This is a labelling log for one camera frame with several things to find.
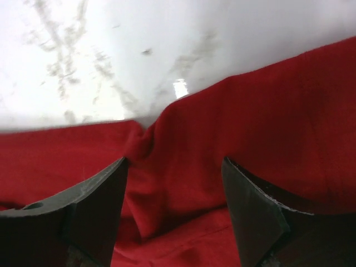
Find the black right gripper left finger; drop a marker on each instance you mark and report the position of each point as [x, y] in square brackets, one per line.
[75, 227]

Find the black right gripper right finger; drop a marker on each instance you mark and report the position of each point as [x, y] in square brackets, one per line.
[274, 227]

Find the dark red t-shirt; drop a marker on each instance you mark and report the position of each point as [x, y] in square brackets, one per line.
[291, 124]

